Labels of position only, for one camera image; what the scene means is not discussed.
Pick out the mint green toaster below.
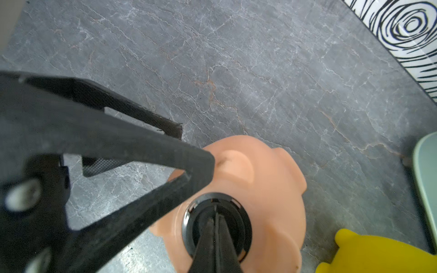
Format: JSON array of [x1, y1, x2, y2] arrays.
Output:
[[413, 132, 437, 250]]

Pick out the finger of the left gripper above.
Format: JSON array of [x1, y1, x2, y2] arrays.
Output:
[[20, 76, 183, 139], [1, 73, 215, 273]]

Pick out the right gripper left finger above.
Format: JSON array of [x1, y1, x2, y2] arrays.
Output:
[[189, 217, 216, 273]]

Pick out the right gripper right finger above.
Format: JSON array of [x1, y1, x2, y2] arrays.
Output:
[[216, 214, 242, 273]]

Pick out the pink piggy bank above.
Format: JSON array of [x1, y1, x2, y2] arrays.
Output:
[[150, 135, 307, 273]]

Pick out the yellow piggy bank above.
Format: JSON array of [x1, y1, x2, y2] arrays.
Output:
[[315, 229, 437, 273]]

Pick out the black plug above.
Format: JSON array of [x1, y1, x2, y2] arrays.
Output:
[[182, 192, 253, 262]]

